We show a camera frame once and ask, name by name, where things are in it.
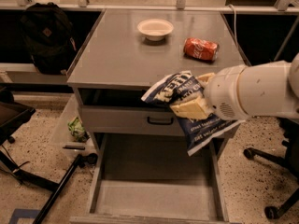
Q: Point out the black backpack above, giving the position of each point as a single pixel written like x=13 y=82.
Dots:
x=50 y=38

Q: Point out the clear plastic bin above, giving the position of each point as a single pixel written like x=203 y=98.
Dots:
x=62 y=138

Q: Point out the black office chair right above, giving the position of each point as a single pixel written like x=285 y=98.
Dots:
x=290 y=161

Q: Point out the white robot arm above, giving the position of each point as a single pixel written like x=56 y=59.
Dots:
x=241 y=92

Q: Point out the white bowl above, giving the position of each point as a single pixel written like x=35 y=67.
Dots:
x=155 y=29

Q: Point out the red soda can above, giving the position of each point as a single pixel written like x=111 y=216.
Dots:
x=201 y=49

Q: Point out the open grey middle drawer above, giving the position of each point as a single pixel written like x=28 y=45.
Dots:
x=146 y=179

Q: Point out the black drawer handle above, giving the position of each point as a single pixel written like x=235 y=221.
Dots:
x=162 y=122

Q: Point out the grey drawer cabinet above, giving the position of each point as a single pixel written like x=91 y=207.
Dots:
x=117 y=64

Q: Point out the closed grey top drawer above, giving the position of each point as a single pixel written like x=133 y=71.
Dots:
x=127 y=120

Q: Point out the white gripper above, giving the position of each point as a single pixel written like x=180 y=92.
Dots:
x=223 y=90

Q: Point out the blue chip bag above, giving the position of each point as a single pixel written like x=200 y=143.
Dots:
x=182 y=87

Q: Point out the green chip bag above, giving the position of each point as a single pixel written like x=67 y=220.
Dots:
x=77 y=130

